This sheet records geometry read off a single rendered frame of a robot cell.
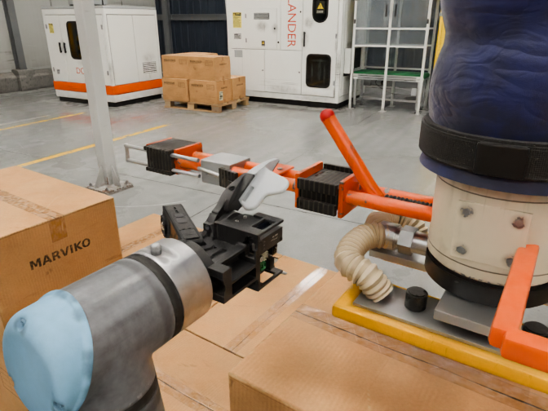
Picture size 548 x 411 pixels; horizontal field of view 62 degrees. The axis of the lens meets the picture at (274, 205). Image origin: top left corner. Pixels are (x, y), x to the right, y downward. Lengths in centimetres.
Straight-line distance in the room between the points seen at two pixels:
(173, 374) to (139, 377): 97
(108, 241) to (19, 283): 29
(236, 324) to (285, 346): 74
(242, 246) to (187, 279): 9
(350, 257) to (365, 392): 22
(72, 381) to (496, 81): 47
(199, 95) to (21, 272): 687
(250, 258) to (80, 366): 21
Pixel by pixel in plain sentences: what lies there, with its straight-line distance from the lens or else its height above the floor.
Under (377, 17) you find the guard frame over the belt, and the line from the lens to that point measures 818.
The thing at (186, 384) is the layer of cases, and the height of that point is 54.
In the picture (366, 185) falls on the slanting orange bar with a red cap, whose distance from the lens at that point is 70.
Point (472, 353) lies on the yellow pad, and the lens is 61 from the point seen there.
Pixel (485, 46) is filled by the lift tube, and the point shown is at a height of 144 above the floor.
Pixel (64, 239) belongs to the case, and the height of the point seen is 87.
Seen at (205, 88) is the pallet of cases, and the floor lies 40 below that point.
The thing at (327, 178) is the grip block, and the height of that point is 123.
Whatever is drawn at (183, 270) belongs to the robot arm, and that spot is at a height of 125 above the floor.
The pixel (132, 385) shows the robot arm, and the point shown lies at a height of 119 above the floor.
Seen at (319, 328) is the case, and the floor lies 95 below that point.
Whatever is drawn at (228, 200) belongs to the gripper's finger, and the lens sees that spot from 53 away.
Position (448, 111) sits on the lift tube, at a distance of 57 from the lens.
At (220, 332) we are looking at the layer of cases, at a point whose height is 54.
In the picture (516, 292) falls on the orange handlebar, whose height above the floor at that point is 123.
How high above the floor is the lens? 147
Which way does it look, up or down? 22 degrees down
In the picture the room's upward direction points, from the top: straight up
